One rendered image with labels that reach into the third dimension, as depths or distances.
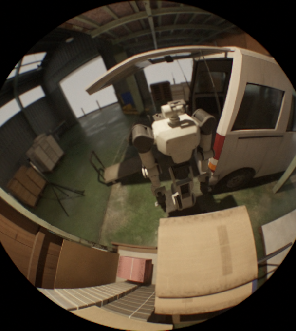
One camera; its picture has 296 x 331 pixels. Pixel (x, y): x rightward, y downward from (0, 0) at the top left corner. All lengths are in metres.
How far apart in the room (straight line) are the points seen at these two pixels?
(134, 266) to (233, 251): 0.94
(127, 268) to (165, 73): 9.57
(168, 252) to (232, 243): 0.30
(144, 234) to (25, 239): 1.45
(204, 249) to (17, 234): 1.09
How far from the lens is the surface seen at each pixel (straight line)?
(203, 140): 0.85
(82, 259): 1.21
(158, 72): 9.32
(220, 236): 0.61
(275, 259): 2.11
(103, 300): 1.00
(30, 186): 4.44
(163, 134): 0.63
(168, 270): 0.59
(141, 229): 1.81
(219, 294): 0.69
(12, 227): 0.98
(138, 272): 1.29
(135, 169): 2.17
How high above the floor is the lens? 1.68
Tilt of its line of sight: 43 degrees down
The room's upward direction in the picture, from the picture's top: 21 degrees counter-clockwise
